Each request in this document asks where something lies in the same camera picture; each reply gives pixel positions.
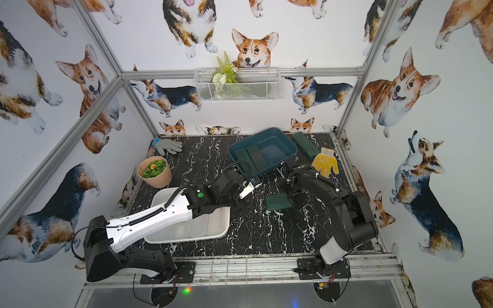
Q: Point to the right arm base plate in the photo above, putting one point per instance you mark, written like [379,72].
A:
[315,268]

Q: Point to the white plastic storage box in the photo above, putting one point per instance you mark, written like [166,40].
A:
[207,226]

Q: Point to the yellow work glove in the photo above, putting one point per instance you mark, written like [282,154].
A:
[326,163]

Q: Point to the artificial fern plant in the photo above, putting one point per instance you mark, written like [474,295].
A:
[225,79]

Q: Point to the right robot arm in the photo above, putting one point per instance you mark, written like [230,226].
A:
[349,211]

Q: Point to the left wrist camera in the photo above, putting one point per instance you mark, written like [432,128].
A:
[247,190]

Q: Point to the dark green pencil case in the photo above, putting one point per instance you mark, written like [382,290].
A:
[257,158]

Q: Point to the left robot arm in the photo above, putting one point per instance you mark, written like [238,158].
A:
[108,244]

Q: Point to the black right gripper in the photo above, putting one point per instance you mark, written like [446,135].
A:
[284,184]

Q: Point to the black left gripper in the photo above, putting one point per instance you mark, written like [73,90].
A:
[239,184]

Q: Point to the white wire wall basket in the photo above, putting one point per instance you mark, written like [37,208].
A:
[243,85]

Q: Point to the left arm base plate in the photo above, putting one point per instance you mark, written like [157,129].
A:
[181,273]

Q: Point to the beige pot with green plant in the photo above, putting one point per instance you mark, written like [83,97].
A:
[156,172]

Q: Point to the teal plastic storage box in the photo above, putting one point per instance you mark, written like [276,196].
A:
[274,144]

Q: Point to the grey work glove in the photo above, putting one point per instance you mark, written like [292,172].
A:
[164,146]

